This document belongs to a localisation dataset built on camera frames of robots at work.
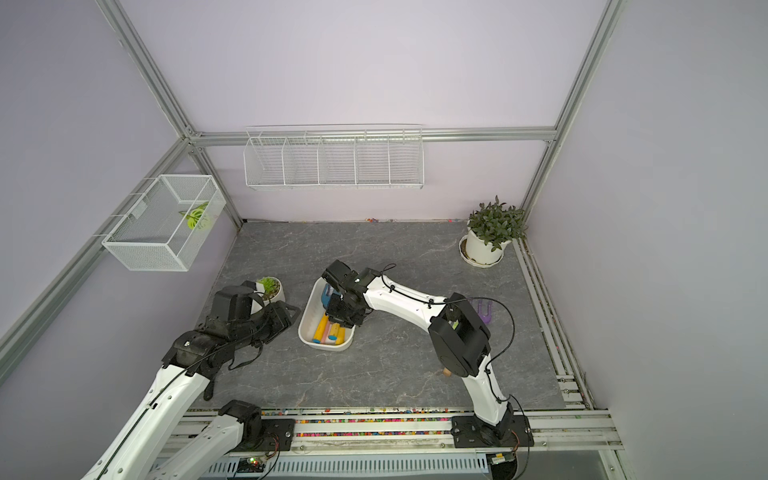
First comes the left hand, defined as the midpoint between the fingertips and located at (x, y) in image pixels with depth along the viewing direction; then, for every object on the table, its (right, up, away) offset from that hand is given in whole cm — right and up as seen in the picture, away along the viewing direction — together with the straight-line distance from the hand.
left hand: (296, 317), depth 74 cm
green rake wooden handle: (+39, -17, +8) cm, 43 cm away
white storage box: (-1, -3, +18) cm, 18 cm away
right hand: (+6, -3, +10) cm, 12 cm away
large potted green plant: (+55, +24, +19) cm, 63 cm away
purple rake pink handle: (+5, -10, +12) cm, 17 cm away
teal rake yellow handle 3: (+2, +2, +23) cm, 23 cm away
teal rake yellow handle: (+9, -8, +11) cm, 17 cm away
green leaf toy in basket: (-31, +26, +7) cm, 41 cm away
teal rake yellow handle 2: (+3, -7, +13) cm, 15 cm away
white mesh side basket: (-39, +23, +7) cm, 45 cm away
